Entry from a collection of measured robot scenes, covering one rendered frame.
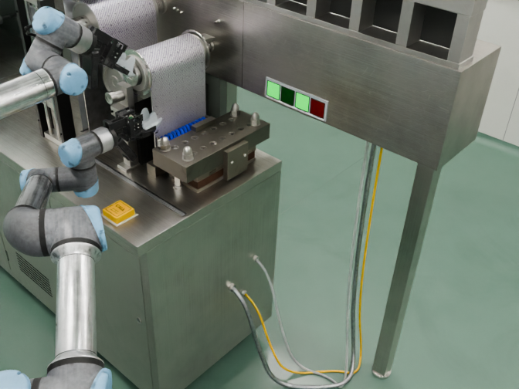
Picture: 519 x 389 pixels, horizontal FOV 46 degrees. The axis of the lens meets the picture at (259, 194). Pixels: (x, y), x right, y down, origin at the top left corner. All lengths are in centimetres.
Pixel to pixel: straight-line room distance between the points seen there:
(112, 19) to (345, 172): 211
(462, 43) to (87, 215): 101
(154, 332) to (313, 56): 103
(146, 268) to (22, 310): 120
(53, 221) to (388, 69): 96
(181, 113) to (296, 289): 122
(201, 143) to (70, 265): 74
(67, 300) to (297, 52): 101
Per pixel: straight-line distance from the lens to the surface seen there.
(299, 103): 196
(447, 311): 302
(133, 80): 197
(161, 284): 197
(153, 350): 217
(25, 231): 152
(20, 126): 248
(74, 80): 160
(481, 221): 363
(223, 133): 207
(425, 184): 202
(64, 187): 190
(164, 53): 198
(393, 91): 175
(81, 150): 182
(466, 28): 161
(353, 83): 182
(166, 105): 202
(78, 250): 147
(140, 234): 185
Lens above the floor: 206
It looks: 35 degrees down
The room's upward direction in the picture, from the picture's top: 2 degrees clockwise
